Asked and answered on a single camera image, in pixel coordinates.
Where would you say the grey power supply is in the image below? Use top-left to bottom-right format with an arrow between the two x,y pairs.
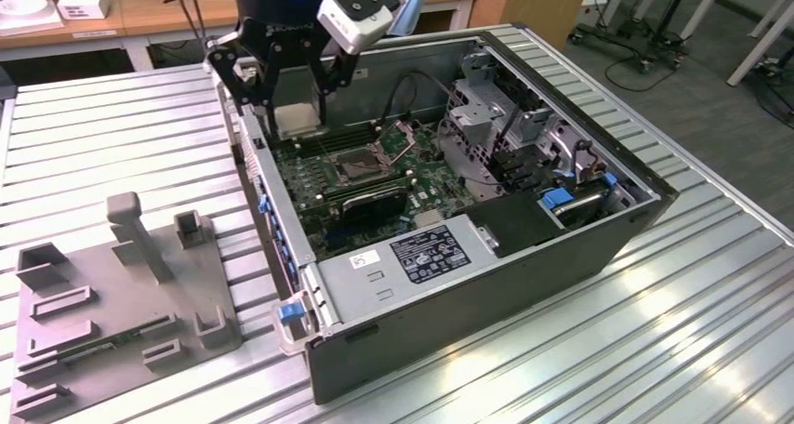
315,214 -> 502,325

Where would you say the white table leg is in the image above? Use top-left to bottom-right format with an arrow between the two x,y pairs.
725,0 -> 794,88

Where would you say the CPU socket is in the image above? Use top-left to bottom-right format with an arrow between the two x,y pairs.
331,147 -> 391,186

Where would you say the black and red wire bundle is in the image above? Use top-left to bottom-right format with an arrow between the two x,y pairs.
572,139 -> 609,183

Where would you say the green RAM stick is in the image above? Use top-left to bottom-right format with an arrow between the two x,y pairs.
59,325 -> 142,365

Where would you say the wooden cabinet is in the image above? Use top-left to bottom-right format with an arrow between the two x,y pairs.
477,0 -> 594,51

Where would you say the silver CPU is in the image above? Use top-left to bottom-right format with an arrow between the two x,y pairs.
274,101 -> 323,140

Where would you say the blue case latch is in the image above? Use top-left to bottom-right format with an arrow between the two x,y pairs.
277,302 -> 306,325

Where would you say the black open PC case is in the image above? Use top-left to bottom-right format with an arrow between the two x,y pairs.
210,22 -> 680,405

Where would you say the white round dish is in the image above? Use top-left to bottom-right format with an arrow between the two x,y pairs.
0,0 -> 64,30

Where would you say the silver drive cage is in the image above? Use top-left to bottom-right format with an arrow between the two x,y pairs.
443,51 -> 560,192

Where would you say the metal socket cover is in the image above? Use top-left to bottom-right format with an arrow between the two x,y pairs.
370,119 -> 418,170

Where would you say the green motherboard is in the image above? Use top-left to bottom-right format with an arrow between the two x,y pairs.
273,120 -> 474,260

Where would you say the grey parts rack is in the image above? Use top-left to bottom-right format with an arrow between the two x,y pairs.
10,191 -> 245,420

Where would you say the blue disk carrier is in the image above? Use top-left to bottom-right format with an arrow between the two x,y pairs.
538,187 -> 574,211

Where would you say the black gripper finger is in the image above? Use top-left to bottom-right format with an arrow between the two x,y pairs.
302,36 -> 362,128
205,19 -> 279,138

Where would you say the black floor cable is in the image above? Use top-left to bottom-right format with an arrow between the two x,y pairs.
605,56 -> 678,93

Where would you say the black wire inside case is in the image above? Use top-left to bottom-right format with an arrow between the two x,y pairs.
379,70 -> 454,123

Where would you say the white cardboard box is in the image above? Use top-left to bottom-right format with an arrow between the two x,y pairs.
56,0 -> 111,21

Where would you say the black RAM slot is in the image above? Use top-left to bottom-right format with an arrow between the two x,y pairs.
321,122 -> 381,139
295,131 -> 383,152
321,126 -> 382,144

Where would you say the black wheeled cart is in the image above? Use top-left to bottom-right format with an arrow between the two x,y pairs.
570,0 -> 690,74

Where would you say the black graphics card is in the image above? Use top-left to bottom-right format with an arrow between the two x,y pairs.
339,189 -> 411,226

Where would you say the blue slot retainer strip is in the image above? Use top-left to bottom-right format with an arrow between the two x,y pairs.
253,181 -> 297,281

